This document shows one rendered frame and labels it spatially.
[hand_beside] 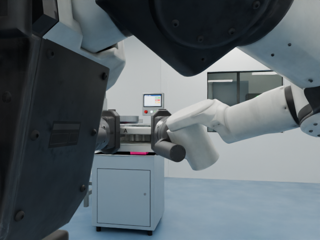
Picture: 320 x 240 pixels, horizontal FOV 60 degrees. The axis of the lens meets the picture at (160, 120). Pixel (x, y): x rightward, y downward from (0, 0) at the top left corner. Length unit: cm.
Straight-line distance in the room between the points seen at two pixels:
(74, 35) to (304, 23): 20
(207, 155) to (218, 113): 10
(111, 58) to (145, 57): 524
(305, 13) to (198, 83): 502
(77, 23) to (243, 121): 33
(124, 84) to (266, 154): 298
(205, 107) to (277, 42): 25
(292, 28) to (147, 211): 252
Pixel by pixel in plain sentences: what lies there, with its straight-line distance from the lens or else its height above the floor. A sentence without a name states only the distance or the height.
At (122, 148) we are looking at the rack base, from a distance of 82.
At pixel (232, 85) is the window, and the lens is 540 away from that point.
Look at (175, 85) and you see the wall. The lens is 533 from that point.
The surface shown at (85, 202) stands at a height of 6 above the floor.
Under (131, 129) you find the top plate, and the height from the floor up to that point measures 106.
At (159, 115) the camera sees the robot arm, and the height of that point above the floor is 110.
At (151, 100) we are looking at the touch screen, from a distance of 298.
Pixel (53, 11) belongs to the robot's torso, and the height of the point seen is 116.
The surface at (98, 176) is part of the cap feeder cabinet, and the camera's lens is 279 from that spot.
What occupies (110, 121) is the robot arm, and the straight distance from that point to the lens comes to 74.
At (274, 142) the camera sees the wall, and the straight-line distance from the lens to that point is 536.
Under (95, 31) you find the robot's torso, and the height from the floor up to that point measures 116.
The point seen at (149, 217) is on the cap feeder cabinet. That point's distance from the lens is 273.
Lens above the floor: 109
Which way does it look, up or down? level
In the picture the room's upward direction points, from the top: straight up
